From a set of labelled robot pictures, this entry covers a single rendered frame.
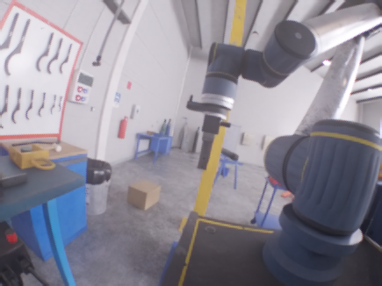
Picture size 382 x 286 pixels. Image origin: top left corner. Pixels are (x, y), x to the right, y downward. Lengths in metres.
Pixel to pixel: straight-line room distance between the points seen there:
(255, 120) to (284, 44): 10.28
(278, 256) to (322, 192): 0.17
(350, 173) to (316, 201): 0.09
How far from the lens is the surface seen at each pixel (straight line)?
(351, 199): 0.36
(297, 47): 0.39
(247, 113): 10.52
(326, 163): 0.35
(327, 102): 0.68
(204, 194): 2.11
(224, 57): 0.52
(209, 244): 0.44
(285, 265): 0.40
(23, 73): 2.43
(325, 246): 0.36
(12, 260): 0.49
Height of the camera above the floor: 1.33
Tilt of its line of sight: 5 degrees down
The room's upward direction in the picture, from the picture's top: 12 degrees clockwise
